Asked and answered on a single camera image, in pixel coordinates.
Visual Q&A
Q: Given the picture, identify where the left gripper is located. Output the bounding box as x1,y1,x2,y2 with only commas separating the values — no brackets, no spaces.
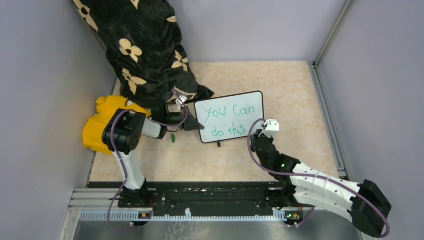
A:
163,106,205,131

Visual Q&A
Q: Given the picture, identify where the white whiteboard black frame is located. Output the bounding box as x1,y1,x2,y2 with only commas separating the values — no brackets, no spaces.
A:
194,91,265,144

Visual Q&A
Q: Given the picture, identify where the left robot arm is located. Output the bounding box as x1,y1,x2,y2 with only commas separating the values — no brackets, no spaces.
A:
101,99,205,208

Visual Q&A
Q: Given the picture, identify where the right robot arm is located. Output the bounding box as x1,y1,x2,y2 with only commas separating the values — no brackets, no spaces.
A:
248,130,392,238

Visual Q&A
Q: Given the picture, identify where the yellow cloth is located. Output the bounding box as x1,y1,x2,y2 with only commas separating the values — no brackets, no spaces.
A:
82,95,151,155

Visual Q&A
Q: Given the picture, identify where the black floral blanket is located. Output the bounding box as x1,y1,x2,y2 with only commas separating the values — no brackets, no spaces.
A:
73,0,214,108

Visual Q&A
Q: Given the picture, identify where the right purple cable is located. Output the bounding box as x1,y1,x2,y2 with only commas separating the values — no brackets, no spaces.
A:
247,118,392,239

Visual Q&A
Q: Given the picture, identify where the purple cable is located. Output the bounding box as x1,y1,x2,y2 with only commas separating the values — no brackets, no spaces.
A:
105,88,190,233
247,118,392,239

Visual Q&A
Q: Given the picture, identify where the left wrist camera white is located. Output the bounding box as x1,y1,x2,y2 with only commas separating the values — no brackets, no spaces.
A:
175,92,187,109

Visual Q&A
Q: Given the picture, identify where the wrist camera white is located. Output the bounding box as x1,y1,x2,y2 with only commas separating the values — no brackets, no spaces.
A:
175,92,187,109
261,119,280,138

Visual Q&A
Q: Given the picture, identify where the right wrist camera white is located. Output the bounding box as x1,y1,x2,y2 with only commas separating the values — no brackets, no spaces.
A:
261,119,280,138

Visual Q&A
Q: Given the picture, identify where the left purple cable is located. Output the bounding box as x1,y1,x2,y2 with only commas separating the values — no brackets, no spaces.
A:
105,88,190,233

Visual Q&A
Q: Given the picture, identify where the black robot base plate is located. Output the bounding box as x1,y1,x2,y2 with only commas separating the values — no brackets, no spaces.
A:
118,181,299,217

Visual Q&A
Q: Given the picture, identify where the aluminium frame rail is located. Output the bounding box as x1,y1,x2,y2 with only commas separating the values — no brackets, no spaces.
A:
308,0,356,180

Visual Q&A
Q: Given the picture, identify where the white slotted cable duct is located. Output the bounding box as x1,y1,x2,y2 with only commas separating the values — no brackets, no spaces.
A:
79,208,294,223

